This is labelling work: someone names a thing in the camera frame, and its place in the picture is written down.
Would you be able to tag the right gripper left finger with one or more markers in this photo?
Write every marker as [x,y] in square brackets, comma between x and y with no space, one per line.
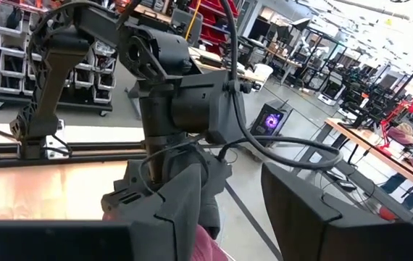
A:
[170,235]

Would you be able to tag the person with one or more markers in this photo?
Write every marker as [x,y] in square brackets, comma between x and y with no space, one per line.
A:
[396,183]

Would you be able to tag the wooden top desk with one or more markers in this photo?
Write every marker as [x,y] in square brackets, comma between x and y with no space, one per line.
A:
[366,139]

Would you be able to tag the red storage bins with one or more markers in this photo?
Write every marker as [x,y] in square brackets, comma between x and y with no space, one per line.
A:
[210,34]

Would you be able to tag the rack of white bins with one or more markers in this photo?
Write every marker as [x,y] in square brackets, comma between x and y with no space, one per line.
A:
[11,65]

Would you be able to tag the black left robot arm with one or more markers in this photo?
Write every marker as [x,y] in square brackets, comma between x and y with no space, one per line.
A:
[192,105]

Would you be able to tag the maroon baseball cap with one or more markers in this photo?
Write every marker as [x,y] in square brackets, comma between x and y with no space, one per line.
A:
[208,248]

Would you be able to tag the black background robot station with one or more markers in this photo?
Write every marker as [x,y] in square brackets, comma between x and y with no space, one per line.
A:
[358,94]

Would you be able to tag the black computer purple fan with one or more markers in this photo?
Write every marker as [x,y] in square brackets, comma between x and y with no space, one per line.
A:
[271,121]

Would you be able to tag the white bucket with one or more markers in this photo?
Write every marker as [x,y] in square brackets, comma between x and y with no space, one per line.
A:
[263,76]

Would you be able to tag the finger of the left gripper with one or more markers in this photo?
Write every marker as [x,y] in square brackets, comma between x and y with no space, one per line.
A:
[211,217]

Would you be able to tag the black aluminium table frame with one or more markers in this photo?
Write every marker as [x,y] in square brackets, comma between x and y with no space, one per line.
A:
[94,152]

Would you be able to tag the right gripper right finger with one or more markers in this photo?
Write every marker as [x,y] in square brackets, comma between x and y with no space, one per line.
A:
[311,232]

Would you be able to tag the grey equipment case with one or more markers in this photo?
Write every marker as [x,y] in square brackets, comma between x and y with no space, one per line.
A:
[183,25]

